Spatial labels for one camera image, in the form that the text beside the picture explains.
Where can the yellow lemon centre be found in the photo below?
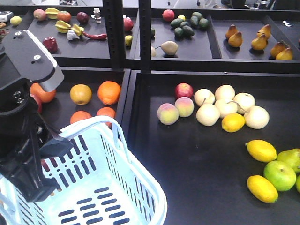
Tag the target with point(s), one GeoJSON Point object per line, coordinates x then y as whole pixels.
{"type": "Point", "coordinates": [233, 122]}

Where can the white pear fruit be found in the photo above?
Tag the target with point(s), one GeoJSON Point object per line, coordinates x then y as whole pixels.
{"type": "Point", "coordinates": [257, 117]}
{"type": "Point", "coordinates": [207, 114]}

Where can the yellow lemon front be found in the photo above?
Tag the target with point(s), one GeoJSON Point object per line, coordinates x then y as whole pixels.
{"type": "Point", "coordinates": [262, 189]}

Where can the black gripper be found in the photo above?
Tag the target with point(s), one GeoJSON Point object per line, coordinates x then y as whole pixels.
{"type": "Point", "coordinates": [25, 140]}

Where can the red chili pepper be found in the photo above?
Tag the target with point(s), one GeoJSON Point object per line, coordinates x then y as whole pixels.
{"type": "Point", "coordinates": [102, 36]}

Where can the peach right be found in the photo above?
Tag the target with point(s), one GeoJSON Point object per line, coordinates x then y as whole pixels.
{"type": "Point", "coordinates": [185, 106]}

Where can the yellow starfruit left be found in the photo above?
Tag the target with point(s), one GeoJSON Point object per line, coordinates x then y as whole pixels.
{"type": "Point", "coordinates": [62, 26]}

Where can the peach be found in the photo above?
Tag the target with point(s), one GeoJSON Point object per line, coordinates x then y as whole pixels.
{"type": "Point", "coordinates": [167, 114]}
{"type": "Point", "coordinates": [185, 106]}

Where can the large orange far right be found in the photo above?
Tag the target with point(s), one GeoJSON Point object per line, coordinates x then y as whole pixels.
{"type": "Point", "coordinates": [109, 92]}

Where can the orange behind centre apple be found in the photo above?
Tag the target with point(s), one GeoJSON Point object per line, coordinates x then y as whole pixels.
{"type": "Point", "coordinates": [44, 96]}

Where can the green pear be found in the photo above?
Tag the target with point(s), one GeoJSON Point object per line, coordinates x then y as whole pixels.
{"type": "Point", "coordinates": [291, 157]}

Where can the yellow lemon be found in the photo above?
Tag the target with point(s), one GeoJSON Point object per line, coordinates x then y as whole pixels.
{"type": "Point", "coordinates": [262, 189]}
{"type": "Point", "coordinates": [233, 122]}
{"type": "Point", "coordinates": [261, 150]}

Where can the red bell pepper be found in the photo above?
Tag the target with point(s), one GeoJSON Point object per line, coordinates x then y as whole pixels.
{"type": "Point", "coordinates": [50, 44]}

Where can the yellow lemon right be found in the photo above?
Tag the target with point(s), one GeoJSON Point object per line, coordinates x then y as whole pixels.
{"type": "Point", "coordinates": [261, 150]}

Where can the red apple beside peaches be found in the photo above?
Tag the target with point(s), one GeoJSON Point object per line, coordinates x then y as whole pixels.
{"type": "Point", "coordinates": [183, 90]}

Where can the black basket display tray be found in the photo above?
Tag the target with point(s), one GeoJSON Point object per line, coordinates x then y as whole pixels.
{"type": "Point", "coordinates": [204, 170]}

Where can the white pear fruit front right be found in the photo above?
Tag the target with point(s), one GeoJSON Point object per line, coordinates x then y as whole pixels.
{"type": "Point", "coordinates": [257, 117]}

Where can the red apple centre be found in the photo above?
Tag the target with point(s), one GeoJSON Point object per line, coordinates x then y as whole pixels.
{"type": "Point", "coordinates": [38, 101]}

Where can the pale mango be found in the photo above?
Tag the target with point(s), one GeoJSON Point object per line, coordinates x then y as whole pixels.
{"type": "Point", "coordinates": [169, 47]}

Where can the yellow starfruit right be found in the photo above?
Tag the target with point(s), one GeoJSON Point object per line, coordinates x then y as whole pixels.
{"type": "Point", "coordinates": [77, 29]}

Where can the light blue plastic basket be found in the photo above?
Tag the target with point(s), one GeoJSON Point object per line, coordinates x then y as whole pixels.
{"type": "Point", "coordinates": [100, 183]}

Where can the small orange far right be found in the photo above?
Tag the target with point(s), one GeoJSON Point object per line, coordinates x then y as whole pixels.
{"type": "Point", "coordinates": [106, 111]}

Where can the small orange right front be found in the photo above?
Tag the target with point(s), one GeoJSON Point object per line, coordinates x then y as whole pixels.
{"type": "Point", "coordinates": [79, 115]}

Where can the peach left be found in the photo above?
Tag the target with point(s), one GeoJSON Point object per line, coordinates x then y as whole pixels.
{"type": "Point", "coordinates": [167, 114]}

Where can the white pear fruit front left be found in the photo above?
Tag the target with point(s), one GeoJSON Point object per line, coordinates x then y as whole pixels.
{"type": "Point", "coordinates": [207, 114]}

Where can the small orange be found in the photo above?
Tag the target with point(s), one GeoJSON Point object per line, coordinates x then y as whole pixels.
{"type": "Point", "coordinates": [106, 111]}
{"type": "Point", "coordinates": [79, 115]}

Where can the black rear avocado tray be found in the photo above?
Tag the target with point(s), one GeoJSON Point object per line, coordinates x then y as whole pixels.
{"type": "Point", "coordinates": [225, 46]}

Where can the black vertical rack post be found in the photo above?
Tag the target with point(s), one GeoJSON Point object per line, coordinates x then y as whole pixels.
{"type": "Point", "coordinates": [113, 12]}

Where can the yellow round fruit right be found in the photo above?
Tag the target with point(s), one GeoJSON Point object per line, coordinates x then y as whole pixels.
{"type": "Point", "coordinates": [81, 94]}

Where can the black wooden apple display table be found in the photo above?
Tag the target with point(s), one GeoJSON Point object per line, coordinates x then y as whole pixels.
{"type": "Point", "coordinates": [58, 112]}

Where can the green apple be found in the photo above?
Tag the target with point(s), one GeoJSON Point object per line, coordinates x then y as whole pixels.
{"type": "Point", "coordinates": [280, 174]}

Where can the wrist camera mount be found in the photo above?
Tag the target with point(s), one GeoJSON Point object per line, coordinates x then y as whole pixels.
{"type": "Point", "coordinates": [23, 58]}

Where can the white garlic bulb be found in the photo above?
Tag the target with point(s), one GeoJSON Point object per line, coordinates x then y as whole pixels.
{"type": "Point", "coordinates": [71, 35]}

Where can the yellow starfruit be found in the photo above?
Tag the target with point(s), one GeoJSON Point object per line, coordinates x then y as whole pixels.
{"type": "Point", "coordinates": [77, 29]}
{"type": "Point", "coordinates": [62, 26]}

